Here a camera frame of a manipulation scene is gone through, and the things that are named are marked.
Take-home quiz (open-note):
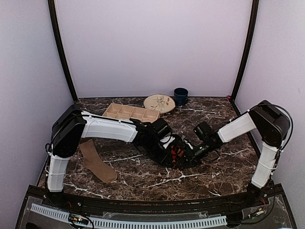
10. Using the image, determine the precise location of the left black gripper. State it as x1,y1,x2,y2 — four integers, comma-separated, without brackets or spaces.
145,137,173,167

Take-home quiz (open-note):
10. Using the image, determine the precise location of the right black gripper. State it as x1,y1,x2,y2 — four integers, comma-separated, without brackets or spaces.
176,141,216,169

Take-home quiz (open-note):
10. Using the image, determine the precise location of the argyle black red orange sock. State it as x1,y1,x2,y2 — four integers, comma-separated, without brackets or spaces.
164,135,201,170

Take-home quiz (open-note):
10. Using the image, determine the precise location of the wooden compartment tray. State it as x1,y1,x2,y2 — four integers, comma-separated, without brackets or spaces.
102,103,160,123

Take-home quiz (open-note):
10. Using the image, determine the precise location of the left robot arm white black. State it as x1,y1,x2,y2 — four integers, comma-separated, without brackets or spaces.
45,104,176,208

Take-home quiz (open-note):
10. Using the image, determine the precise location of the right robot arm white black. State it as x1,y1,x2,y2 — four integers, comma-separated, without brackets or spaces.
187,100,294,207

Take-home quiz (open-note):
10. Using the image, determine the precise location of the cream floral ceramic plate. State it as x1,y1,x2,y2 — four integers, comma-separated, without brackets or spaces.
143,94,175,114

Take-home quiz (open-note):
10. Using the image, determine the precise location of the dark blue mug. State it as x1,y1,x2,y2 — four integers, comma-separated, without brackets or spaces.
174,88,188,106

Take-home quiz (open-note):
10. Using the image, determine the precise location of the plain brown sock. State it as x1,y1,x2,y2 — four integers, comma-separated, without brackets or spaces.
79,139,118,183

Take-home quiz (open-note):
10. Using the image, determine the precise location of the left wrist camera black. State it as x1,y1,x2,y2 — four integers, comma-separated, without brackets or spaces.
152,118,172,138

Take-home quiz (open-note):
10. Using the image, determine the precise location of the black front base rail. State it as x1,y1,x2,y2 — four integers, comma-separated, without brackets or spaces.
43,192,261,215

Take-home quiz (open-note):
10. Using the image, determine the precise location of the right black frame post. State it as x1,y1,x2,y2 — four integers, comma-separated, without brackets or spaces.
231,0,259,103

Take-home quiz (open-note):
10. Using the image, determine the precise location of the black frame post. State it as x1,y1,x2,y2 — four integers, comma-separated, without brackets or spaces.
48,0,78,103
231,0,259,103

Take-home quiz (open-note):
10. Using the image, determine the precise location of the white slotted cable duct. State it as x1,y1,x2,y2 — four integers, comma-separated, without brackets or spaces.
30,203,227,229

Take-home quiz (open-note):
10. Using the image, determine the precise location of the left black frame post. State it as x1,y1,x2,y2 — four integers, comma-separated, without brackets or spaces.
48,0,78,103

